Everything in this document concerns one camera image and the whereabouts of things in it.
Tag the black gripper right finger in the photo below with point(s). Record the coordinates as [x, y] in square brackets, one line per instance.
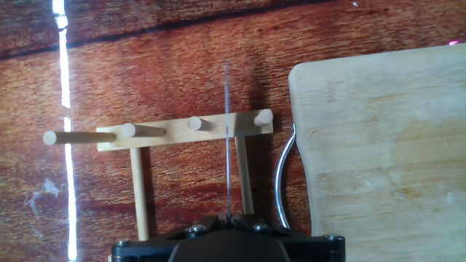
[251, 222]

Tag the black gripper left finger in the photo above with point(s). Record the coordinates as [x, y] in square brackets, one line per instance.
[205, 223]

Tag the steel kitchen knife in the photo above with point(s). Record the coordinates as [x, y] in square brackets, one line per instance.
[228, 163]

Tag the wooden peg rack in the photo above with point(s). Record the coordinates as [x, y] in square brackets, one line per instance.
[174, 134]

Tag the bamboo cutting board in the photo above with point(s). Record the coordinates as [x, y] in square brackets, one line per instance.
[382, 145]

